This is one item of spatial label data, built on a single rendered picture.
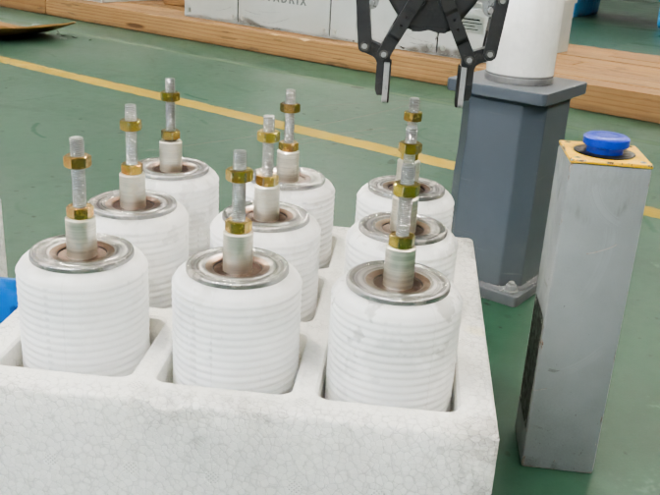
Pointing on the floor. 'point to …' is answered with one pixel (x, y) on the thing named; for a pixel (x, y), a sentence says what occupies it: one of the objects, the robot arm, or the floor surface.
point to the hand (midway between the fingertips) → (422, 89)
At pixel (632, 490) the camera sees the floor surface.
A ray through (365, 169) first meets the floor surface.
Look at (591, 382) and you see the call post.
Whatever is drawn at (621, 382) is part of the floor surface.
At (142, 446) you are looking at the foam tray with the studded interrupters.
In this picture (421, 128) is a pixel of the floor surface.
